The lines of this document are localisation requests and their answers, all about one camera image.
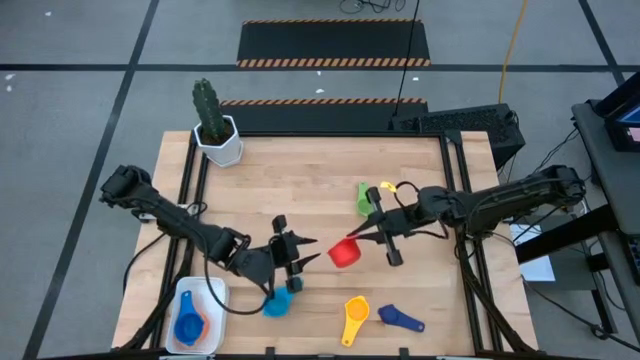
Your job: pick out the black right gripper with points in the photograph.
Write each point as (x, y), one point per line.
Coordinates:
(400, 222)

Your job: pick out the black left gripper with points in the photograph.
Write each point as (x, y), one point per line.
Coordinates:
(282, 255)

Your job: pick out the green measuring cup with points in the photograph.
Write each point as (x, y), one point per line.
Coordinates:
(363, 200)

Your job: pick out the red measuring cup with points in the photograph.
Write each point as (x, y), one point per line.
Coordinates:
(345, 254)

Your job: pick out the light blue measuring cup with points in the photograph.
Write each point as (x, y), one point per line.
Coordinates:
(275, 305)

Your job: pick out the yellow measuring cup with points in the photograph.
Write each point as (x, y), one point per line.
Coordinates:
(357, 310)

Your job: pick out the navy blue measuring cup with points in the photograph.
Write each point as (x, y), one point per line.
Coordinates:
(395, 315)

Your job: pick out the royal blue measuring cup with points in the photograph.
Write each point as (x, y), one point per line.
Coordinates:
(188, 325)

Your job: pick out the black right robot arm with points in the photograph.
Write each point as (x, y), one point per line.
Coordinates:
(500, 202)

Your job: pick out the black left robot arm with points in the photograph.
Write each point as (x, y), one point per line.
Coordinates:
(175, 220)

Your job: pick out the white plastic basket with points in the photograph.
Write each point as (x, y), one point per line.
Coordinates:
(217, 300)

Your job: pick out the yellow tag on gripper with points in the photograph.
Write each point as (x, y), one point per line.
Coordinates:
(387, 186)

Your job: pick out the white hexagonal plant pot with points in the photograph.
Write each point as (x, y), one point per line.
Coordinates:
(227, 152)

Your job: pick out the black computer case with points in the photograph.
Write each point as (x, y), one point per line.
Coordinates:
(470, 127)

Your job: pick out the white paper sheet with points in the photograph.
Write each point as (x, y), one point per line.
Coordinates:
(540, 270)

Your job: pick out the green cactus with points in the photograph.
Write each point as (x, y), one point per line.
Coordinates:
(209, 110)

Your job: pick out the black side desk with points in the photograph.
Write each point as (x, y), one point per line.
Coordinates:
(617, 200)

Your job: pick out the black monitor with lit screen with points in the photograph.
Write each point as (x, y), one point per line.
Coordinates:
(620, 135)

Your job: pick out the black aluminium table frame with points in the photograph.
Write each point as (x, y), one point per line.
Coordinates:
(300, 134)

